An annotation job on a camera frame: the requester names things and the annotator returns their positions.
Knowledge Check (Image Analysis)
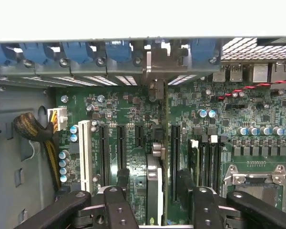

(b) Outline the empty black RAM slot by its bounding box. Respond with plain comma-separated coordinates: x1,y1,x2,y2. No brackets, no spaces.
207,135,216,191
200,135,208,189

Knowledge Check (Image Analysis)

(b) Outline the long black expansion slot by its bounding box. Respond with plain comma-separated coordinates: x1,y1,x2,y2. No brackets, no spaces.
170,124,182,204
99,123,111,188

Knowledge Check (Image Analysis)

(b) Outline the CPU socket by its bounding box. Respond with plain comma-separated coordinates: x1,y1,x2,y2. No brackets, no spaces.
223,164,286,215

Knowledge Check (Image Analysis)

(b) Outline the medium black expansion slot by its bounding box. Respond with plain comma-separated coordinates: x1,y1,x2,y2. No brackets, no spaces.
116,124,127,171

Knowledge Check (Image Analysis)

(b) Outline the white expansion slot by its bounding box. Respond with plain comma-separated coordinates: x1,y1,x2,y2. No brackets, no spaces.
78,120,94,194

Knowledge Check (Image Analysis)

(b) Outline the short black expansion slot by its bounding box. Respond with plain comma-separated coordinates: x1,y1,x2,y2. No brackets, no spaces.
134,124,144,148

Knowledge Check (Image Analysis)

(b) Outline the white power connector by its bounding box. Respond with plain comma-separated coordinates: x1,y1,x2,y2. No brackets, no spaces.
47,107,68,132

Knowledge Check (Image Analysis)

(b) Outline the green motherboard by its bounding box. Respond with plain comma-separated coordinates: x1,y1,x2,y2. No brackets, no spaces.
53,76,286,226

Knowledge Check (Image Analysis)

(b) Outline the silver rear port block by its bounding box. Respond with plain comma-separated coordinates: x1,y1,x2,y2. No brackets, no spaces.
252,63,269,83
212,63,227,83
229,63,244,82
269,62,286,91

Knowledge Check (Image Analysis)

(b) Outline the open black PC case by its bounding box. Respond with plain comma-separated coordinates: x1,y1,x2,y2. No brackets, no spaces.
0,35,286,229

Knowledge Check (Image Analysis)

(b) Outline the braided yellow black cable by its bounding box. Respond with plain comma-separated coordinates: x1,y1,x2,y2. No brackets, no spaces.
13,112,62,194

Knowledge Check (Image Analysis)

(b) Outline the red black twisted wire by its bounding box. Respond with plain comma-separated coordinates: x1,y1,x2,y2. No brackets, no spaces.
218,77,286,100

